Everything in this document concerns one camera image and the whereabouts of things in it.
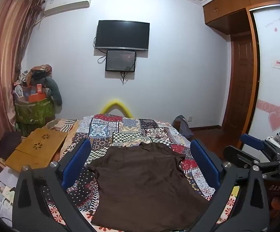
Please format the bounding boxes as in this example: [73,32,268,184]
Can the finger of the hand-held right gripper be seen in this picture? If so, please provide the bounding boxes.
[223,146,280,174]
[240,133,280,160]

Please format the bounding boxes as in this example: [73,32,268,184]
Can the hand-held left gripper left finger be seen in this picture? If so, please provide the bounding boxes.
[12,138,99,232]

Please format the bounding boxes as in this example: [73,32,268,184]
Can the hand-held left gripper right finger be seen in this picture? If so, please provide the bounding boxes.
[186,139,270,232]

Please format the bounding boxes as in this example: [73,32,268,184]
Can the brown shirt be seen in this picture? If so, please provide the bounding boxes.
[86,142,214,231]

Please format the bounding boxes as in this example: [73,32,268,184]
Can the striped pillow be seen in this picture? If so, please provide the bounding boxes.
[44,118,79,134]

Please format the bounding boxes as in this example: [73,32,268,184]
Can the blue grey bag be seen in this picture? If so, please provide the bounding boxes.
[171,115,194,138]

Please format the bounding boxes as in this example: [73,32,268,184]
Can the wooden lap desk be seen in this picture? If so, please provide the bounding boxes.
[5,128,69,170]

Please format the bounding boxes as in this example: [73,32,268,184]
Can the floral bed sheet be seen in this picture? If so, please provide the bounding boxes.
[46,186,242,232]

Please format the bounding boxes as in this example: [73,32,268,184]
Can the patchwork printed blanket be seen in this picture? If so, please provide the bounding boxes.
[42,113,219,213]

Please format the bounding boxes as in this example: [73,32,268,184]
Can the green patterned bag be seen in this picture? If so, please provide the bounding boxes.
[14,97,56,136]

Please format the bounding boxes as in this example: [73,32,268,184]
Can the dark maroon cloth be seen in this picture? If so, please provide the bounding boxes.
[0,131,22,159]

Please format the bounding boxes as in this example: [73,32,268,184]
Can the orange box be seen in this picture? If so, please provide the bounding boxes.
[27,92,45,102]

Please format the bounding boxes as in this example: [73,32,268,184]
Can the wooden wardrobe with heart stickers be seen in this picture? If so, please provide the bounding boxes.
[202,0,280,150]

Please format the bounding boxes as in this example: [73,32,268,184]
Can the orange brown cloth bundle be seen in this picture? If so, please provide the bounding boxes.
[25,64,53,83]

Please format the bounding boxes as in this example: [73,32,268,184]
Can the striped pink curtain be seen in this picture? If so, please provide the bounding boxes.
[0,0,45,172]

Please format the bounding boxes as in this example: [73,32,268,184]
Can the white air conditioner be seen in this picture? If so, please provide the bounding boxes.
[43,0,93,17]

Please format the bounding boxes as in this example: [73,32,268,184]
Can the small black wall monitor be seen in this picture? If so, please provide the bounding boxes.
[105,50,137,73]

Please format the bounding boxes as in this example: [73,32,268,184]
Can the wall-mounted black television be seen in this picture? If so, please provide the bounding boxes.
[94,20,151,52]

